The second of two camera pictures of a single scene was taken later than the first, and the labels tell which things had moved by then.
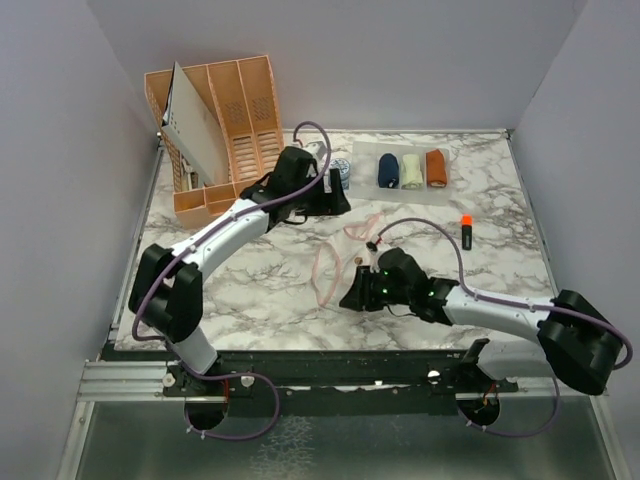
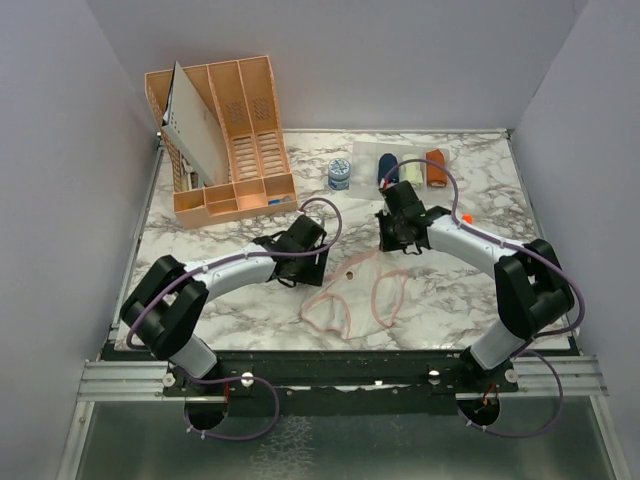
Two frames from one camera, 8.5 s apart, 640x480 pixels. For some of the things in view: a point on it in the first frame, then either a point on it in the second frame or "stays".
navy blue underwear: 388,171 stays
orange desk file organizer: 243,96 stays
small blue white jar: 343,165 stays
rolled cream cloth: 413,176 stays
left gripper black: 329,202 to 314,275
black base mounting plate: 335,382 stays
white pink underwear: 335,262 to 357,300
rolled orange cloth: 436,172 stays
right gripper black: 358,296 to 385,242
